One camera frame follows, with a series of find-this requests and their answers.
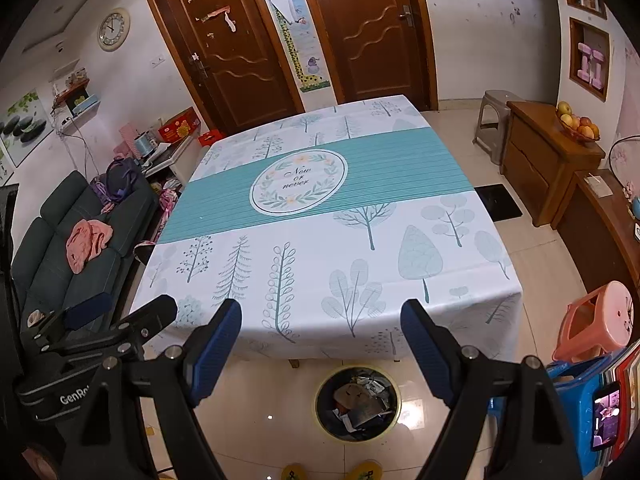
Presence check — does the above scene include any red gift box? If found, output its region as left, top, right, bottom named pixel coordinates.
left=158, top=106, right=202, bottom=144

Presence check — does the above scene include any tree print tablecloth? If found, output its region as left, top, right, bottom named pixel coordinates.
left=132, top=96, right=523, bottom=361

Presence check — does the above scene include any yellow slipper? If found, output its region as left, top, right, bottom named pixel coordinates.
left=344, top=460, right=383, bottom=480
left=281, top=464, right=308, bottom=480

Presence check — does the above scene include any right brown wooden door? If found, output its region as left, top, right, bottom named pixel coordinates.
left=307, top=0, right=438, bottom=110

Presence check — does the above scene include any fruit bowl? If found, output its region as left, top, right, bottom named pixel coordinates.
left=555, top=101, right=600, bottom=143

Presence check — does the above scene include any left brown wooden door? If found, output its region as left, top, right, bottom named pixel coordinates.
left=146, top=0, right=304, bottom=134

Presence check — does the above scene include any blue plastic stool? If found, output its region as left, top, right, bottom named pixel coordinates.
left=484, top=354, right=613, bottom=479

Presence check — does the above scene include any person left hand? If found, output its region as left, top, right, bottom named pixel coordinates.
left=22, top=448, right=58, bottom=480

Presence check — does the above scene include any pink plastic stool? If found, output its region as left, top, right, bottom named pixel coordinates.
left=552, top=281, right=634, bottom=363

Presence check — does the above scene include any brown wooden door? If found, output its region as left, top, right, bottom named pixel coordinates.
left=307, top=0, right=438, bottom=110
left=146, top=0, right=304, bottom=134

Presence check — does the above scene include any dark green sofa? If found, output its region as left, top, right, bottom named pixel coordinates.
left=12, top=162, right=160, bottom=333

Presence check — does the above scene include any yellow rim trash bin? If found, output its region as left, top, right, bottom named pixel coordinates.
left=314, top=365, right=401, bottom=443

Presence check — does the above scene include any pink patterned umbrella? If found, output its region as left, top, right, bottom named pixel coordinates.
left=134, top=188, right=179, bottom=266

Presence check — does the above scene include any grey plastic stool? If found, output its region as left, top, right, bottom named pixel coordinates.
left=472, top=90, right=523, bottom=166

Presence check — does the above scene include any stack of books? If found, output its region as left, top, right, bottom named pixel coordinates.
left=603, top=341, right=639, bottom=466

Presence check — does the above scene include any purple bag on sofa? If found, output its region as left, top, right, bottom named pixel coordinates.
left=90, top=157, right=142, bottom=214

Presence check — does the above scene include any stones picture on wall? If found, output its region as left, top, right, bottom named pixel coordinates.
left=1, top=90, right=53, bottom=167

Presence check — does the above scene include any round wall clock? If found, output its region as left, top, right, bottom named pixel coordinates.
left=96, top=8, right=131, bottom=52

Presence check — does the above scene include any right yellow slipper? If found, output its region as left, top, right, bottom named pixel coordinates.
left=344, top=460, right=383, bottom=480

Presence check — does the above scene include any left yellow slipper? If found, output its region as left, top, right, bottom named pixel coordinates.
left=281, top=464, right=308, bottom=480

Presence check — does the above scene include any brown wooden cabinet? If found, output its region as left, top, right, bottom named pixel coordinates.
left=500, top=101, right=604, bottom=228

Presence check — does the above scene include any pink cloth on sofa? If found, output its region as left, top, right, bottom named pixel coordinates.
left=65, top=219, right=113, bottom=274

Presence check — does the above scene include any wall niche pink decoration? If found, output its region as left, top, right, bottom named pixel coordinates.
left=570, top=18, right=611, bottom=102

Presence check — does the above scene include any giraffe height chart poster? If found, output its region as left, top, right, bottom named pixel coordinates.
left=268, top=0, right=331, bottom=93

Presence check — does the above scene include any black floor mat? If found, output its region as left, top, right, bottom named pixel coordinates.
left=475, top=184, right=522, bottom=222

